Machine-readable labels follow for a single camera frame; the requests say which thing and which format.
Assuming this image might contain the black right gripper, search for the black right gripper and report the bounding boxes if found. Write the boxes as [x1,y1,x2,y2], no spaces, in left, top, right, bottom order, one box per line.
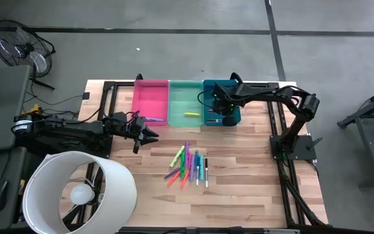
[213,83,240,128]

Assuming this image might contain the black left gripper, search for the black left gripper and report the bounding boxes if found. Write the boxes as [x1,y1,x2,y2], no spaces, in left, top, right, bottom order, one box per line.
[127,125,160,154]

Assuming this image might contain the blue-violet thick marker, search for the blue-violet thick marker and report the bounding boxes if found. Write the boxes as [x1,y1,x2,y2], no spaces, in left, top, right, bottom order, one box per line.
[143,116,166,124]

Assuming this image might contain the purple highlighter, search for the purple highlighter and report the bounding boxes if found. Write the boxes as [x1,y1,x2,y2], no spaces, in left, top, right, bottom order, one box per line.
[164,166,181,180]

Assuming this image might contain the orange highlighter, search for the orange highlighter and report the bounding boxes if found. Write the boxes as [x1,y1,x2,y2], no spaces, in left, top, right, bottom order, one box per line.
[166,170,181,187]
[179,170,191,190]

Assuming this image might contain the blue plastic bin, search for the blue plastic bin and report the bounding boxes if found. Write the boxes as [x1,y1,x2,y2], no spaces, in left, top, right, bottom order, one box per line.
[202,79,242,127]

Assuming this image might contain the pink plastic bin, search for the pink plastic bin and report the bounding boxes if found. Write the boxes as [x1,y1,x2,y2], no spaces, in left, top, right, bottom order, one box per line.
[131,79,170,127]

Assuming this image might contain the translucent teal plastic bin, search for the translucent teal plastic bin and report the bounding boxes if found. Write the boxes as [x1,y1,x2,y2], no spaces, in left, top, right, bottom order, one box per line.
[168,80,205,127]

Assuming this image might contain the white lamp shade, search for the white lamp shade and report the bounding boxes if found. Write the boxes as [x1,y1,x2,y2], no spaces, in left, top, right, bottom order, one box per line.
[21,150,138,234]

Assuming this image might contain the black lamp stand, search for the black lamp stand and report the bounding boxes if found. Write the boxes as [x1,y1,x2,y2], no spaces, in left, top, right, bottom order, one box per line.
[62,161,106,228]

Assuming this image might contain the white light bulb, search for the white light bulb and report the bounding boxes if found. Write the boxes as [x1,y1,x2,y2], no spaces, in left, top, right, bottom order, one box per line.
[69,183,96,206]

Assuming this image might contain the yellow power plug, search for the yellow power plug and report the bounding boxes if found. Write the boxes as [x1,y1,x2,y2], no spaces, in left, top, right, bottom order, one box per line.
[22,103,43,117]

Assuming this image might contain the dark desk surface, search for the dark desk surface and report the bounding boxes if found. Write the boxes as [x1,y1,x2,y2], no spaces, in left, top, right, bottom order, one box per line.
[0,146,29,232]

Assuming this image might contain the black metal stand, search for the black metal stand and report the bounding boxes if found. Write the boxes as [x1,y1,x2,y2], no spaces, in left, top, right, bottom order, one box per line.
[336,83,374,190]

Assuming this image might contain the black floor fan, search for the black floor fan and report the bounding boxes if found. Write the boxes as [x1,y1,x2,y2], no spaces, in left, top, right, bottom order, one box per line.
[0,18,57,91]

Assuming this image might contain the gray desk top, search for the gray desk top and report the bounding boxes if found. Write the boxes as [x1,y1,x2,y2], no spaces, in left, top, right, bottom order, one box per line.
[0,64,32,153]

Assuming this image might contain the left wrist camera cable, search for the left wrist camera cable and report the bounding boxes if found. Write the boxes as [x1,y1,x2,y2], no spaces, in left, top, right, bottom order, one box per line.
[124,110,141,122]

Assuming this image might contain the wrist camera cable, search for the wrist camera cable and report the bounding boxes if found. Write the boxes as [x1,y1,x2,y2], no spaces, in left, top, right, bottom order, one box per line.
[197,90,216,109]
[124,110,141,122]

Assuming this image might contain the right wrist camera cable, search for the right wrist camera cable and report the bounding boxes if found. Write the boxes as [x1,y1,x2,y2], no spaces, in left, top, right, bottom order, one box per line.
[197,90,216,109]

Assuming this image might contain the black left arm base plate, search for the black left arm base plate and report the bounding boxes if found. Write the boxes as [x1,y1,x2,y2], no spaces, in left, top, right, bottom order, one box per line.
[34,124,114,159]

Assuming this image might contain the black aluminium table frame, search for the black aluminium table frame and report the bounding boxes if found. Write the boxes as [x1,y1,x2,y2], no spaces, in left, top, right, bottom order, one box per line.
[97,80,330,234]

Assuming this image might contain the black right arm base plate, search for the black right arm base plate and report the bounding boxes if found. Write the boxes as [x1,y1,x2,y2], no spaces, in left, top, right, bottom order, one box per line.
[269,134,323,161]

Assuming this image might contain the black floor cables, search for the black floor cables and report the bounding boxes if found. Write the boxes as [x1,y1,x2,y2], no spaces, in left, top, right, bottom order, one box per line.
[24,77,84,120]

